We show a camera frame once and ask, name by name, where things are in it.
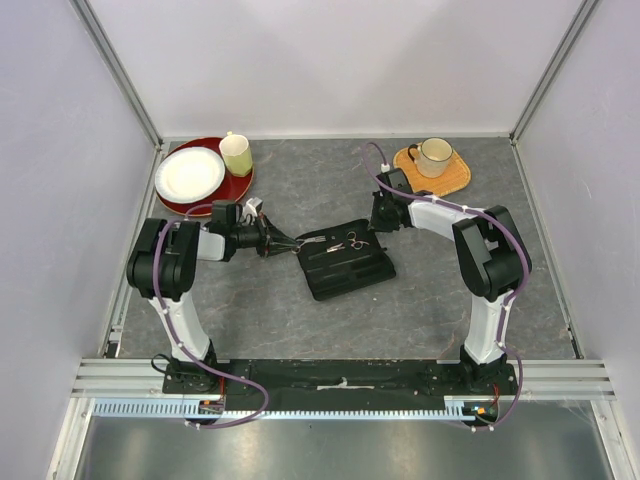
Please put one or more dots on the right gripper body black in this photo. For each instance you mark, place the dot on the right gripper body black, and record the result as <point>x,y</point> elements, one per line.
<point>380,219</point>

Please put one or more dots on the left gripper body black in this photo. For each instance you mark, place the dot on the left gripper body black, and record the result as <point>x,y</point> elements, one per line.
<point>262,238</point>

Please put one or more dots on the silver scissors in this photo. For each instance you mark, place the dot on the silver scissors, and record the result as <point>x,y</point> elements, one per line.
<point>352,241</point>
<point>301,242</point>

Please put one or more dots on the black zipper tool case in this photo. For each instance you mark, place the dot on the black zipper tool case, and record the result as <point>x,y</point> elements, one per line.
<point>329,275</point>

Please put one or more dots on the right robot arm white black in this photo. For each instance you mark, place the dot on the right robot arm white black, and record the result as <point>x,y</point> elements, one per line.
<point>494,265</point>

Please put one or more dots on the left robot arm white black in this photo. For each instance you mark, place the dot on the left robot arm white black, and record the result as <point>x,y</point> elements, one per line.
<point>162,268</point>

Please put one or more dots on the red round tray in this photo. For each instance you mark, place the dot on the red round tray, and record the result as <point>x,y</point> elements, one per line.
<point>233,188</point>

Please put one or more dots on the orange woven coaster mat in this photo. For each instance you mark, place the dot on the orange woven coaster mat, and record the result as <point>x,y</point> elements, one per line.
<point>456,176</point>

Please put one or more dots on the pale yellow cup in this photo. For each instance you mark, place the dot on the pale yellow cup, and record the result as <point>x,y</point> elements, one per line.
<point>236,153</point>

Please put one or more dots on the white paper plate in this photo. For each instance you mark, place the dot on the white paper plate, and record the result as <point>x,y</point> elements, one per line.
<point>189,175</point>

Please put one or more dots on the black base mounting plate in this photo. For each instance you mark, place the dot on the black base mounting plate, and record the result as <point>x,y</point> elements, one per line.
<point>333,384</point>

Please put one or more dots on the cream mug black handle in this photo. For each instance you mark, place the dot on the cream mug black handle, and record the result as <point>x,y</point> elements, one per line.
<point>431,156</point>

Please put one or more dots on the grey slotted cable duct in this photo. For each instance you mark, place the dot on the grey slotted cable duct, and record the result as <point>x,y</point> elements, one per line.
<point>204,410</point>

